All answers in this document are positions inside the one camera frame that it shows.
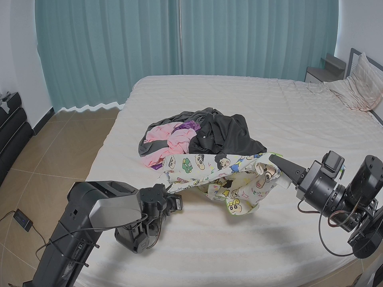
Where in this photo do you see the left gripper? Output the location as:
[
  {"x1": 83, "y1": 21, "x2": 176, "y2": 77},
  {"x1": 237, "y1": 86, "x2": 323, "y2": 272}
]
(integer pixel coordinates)
[{"x1": 164, "y1": 194, "x2": 184, "y2": 213}]

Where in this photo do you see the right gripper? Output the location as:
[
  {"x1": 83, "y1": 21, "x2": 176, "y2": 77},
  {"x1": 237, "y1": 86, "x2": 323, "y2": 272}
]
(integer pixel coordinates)
[{"x1": 268, "y1": 154, "x2": 349, "y2": 215}]

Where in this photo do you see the white printed pyjama top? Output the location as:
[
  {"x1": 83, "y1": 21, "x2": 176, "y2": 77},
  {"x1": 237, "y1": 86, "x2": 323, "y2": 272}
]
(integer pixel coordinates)
[{"x1": 159, "y1": 152, "x2": 283, "y2": 216}]

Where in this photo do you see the pile of clothes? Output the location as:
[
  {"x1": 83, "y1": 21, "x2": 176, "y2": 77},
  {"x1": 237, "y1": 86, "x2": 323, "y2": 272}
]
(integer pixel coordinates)
[{"x1": 138, "y1": 107, "x2": 268, "y2": 170}]

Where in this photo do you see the bed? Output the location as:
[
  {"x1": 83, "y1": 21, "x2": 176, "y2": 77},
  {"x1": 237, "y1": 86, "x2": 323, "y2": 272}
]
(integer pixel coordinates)
[{"x1": 69, "y1": 48, "x2": 383, "y2": 287}]

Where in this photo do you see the grey white bedside table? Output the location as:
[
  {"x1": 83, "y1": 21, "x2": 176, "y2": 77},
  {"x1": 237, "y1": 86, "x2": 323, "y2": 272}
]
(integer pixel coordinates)
[{"x1": 305, "y1": 53, "x2": 347, "y2": 83}]

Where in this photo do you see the cream striped pillow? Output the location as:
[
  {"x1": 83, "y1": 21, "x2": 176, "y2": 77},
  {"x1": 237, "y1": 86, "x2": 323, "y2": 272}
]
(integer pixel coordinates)
[{"x1": 323, "y1": 53, "x2": 383, "y2": 112}]

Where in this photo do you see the black power adapter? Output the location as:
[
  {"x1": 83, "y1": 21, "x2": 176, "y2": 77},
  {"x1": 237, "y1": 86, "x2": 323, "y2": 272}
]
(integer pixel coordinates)
[{"x1": 13, "y1": 209, "x2": 33, "y2": 232}]

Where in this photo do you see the blue-green curtain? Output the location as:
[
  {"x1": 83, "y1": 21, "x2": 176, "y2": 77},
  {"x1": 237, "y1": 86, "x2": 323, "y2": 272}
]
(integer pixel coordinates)
[
  {"x1": 180, "y1": 0, "x2": 342, "y2": 78},
  {"x1": 35, "y1": 0, "x2": 183, "y2": 113}
]

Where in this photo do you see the black chest of drawers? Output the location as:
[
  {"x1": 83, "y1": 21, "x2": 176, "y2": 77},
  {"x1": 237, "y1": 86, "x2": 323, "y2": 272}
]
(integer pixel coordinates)
[{"x1": 0, "y1": 91, "x2": 33, "y2": 188}]

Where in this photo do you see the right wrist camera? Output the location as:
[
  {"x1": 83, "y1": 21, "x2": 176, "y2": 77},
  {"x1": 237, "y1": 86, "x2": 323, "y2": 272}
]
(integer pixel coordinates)
[{"x1": 321, "y1": 150, "x2": 345, "y2": 174}]

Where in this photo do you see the black cable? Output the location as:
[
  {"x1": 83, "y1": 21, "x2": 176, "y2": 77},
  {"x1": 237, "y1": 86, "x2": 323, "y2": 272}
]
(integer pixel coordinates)
[{"x1": 299, "y1": 201, "x2": 356, "y2": 257}]

